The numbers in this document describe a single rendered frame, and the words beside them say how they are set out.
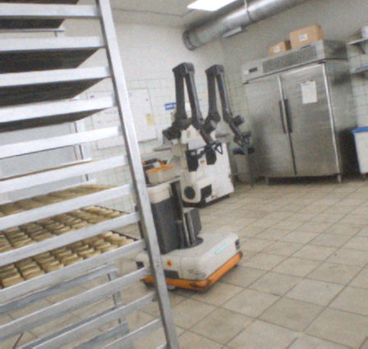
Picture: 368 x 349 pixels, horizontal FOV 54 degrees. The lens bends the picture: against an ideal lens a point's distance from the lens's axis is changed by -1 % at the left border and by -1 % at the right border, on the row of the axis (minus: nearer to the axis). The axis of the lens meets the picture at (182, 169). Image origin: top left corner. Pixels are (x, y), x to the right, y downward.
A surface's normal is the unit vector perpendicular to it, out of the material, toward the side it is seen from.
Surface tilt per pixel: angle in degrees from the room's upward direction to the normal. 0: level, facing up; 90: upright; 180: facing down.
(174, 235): 90
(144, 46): 90
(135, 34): 90
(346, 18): 90
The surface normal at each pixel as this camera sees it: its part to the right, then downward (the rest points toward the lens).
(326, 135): -0.71, 0.21
